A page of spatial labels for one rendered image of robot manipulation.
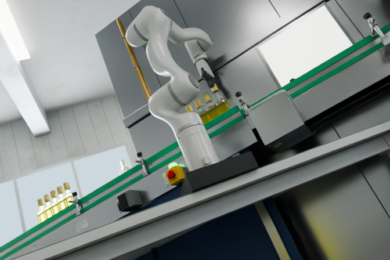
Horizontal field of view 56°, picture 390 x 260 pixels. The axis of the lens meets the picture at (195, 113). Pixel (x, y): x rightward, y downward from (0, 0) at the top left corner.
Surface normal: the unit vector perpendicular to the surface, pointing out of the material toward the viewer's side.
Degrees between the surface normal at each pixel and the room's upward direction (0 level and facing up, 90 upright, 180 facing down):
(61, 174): 90
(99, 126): 90
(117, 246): 90
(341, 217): 90
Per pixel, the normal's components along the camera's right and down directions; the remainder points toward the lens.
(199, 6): -0.43, -0.23
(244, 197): 0.12, -0.48
